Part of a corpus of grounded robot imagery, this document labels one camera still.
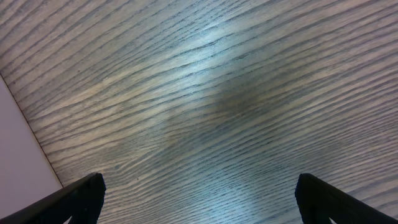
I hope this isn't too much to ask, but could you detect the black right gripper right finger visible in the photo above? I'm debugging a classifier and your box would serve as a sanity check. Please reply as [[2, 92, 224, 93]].
[[295, 173, 397, 224]]

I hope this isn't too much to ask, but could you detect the white cardboard box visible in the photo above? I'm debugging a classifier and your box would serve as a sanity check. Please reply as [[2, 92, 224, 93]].
[[1, 80, 62, 218]]

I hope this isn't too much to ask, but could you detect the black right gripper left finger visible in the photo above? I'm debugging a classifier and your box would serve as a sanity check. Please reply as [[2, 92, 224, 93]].
[[1, 173, 106, 224]]

